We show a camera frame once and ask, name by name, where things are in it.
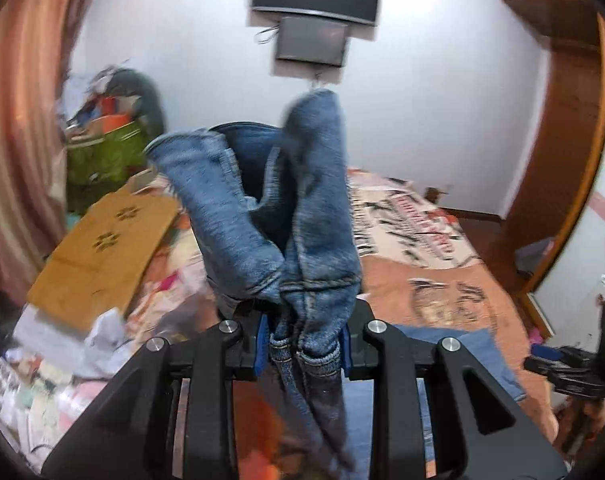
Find blue denim jeans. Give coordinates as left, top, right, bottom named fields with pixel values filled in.
left=145, top=88, right=529, bottom=480

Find white crumpled cloth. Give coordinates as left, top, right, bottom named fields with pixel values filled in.
left=13, top=304, right=135, bottom=379

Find bamboo lap desk tray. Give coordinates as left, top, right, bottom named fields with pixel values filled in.
left=27, top=192, right=179, bottom=333

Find newspaper print bed cover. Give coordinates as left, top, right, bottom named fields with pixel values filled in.
left=126, top=167, right=559, bottom=480

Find green leaf pattern bag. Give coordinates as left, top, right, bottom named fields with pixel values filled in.
left=66, top=122, right=148, bottom=216

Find dark grey stuffed cushion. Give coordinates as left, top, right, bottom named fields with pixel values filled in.
left=105, top=67, right=166, bottom=138

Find brown wooden door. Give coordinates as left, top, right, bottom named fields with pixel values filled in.
left=491, top=0, right=605, bottom=296

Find striped pink curtain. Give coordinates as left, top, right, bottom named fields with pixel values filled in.
left=0, top=0, right=91, bottom=304

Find small grey wall monitor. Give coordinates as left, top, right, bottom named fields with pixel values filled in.
left=275, top=15, right=349, bottom=67

